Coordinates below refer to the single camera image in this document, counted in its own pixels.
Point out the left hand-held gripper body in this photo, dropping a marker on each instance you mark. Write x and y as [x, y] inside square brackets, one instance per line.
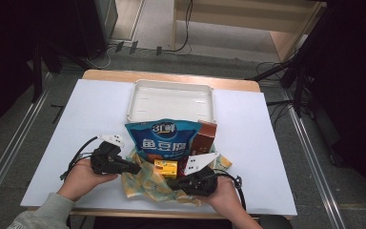
[106, 159]

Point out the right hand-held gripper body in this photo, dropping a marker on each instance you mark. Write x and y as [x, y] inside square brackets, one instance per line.
[201, 184]

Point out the green yellow fruit-print cloth bag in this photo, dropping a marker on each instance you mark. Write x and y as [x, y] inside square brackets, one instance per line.
[146, 184]

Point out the blue snack pouch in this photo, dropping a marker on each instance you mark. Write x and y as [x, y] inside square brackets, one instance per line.
[163, 140]

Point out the brown carton box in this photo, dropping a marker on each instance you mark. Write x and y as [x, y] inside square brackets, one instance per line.
[203, 140]

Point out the white plastic tray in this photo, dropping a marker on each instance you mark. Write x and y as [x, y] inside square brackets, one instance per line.
[171, 101]

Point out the person's right hand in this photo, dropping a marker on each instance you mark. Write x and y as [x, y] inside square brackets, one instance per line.
[227, 198]

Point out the person's left hand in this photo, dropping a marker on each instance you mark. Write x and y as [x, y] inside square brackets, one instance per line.
[79, 179]

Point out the white table sheet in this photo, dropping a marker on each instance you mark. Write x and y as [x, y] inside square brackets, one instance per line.
[76, 111]

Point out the wooden table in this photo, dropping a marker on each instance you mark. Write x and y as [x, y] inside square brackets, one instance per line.
[171, 77]

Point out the black metal stand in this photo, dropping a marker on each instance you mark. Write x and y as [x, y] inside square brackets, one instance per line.
[37, 73]

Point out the dark cabinet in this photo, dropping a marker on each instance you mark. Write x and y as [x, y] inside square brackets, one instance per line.
[89, 25]

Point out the black tripod stand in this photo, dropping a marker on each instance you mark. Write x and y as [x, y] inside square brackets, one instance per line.
[295, 79]

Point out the dark curtain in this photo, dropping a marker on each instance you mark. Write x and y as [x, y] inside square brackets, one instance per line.
[3, 47]
[355, 95]

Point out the light wooden shelf unit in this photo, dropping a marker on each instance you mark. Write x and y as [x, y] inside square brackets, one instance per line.
[235, 24]

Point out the metal floor rail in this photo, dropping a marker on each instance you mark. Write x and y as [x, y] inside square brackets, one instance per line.
[6, 152]
[313, 159]

